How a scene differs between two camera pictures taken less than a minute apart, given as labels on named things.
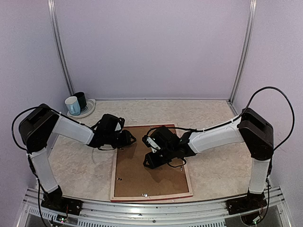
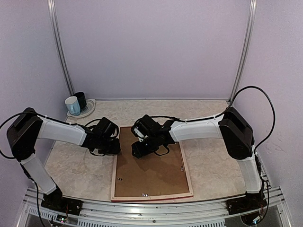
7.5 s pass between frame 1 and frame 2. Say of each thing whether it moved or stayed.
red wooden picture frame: stayed
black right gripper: moved
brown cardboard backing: stayed
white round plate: stayed
